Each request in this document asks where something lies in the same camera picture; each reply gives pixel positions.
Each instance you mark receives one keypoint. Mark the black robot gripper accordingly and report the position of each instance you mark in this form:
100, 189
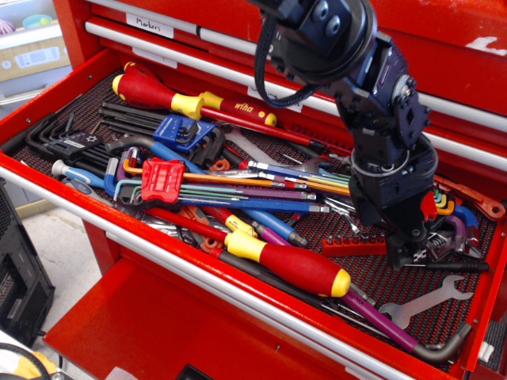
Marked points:
412, 173

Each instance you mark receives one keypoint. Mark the red bit holder with bits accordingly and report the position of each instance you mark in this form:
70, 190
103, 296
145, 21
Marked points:
354, 246

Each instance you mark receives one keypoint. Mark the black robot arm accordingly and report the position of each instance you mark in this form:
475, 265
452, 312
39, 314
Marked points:
335, 47

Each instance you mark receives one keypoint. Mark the red holder colourful hex keys right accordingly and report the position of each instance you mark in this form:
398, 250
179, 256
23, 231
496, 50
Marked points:
301, 178

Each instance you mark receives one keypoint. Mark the red holder colourful hex keys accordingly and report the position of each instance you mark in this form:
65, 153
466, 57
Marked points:
170, 183
301, 178

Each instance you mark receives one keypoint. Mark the long red bit holder back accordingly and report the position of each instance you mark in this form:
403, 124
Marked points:
337, 140

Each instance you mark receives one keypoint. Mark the red holder colourful hex keys left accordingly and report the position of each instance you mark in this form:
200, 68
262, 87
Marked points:
170, 183

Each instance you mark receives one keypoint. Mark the blue holder black hex keys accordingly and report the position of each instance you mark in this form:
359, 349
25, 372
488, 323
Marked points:
200, 140

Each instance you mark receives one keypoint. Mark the thin black precision screwdriver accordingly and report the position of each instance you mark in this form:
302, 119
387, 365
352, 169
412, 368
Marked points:
468, 267

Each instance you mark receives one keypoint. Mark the flat grey open wrench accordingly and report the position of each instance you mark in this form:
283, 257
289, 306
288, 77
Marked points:
401, 314

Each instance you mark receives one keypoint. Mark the orange red flat wrench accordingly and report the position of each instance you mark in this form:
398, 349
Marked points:
491, 208

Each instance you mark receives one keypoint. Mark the purple large hex key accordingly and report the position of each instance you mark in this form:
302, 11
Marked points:
402, 338

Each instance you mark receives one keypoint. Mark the large red yellow screwdriver front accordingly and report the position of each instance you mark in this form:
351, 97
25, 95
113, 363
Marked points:
303, 268

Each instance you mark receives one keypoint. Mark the large red yellow screwdriver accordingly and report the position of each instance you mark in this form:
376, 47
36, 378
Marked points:
303, 268
140, 87

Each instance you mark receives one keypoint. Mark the open red tool drawer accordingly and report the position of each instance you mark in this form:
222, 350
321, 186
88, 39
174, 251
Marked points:
254, 310

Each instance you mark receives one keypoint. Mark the white cutting tools label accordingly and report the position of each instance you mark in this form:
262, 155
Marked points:
252, 92

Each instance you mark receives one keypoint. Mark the red tool chest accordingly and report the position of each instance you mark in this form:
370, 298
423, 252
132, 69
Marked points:
455, 51

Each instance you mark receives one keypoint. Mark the wiha red yellow screwdriver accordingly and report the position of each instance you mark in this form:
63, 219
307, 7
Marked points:
256, 118

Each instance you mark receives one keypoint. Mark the lower red drawer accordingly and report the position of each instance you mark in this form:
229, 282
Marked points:
154, 325

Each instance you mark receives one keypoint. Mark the large red yellow screwdriver back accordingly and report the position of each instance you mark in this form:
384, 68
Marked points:
140, 87

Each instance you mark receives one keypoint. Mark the white markers label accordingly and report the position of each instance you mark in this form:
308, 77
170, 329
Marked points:
149, 25

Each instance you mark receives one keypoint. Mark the black torx key set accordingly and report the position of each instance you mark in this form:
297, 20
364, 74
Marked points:
54, 140

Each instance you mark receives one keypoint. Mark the cardboard box with label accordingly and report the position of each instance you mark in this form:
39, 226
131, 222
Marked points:
33, 58

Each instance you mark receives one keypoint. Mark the blue white handled tool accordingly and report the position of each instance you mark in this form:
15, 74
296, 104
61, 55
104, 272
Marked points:
60, 168

